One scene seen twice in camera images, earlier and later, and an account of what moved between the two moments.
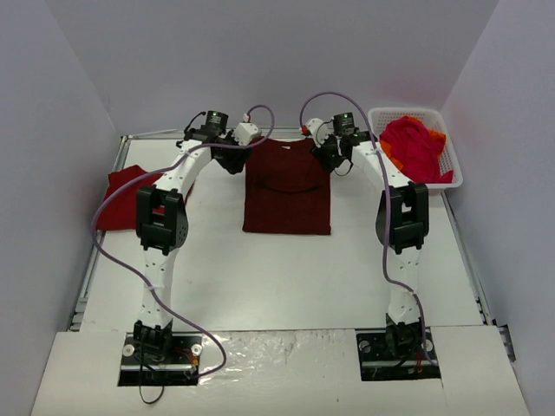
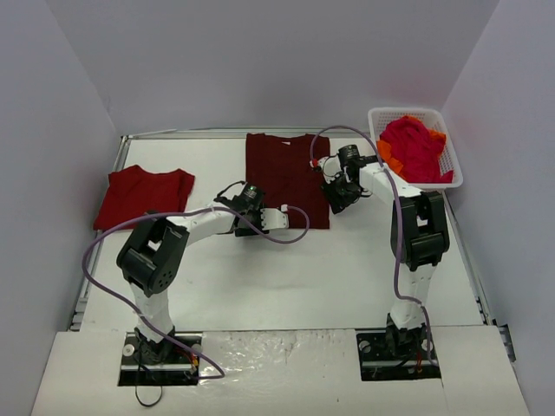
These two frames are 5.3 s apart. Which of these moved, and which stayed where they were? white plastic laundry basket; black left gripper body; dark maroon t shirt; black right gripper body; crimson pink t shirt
Moved: black right gripper body; black left gripper body
Stayed: crimson pink t shirt; dark maroon t shirt; white plastic laundry basket
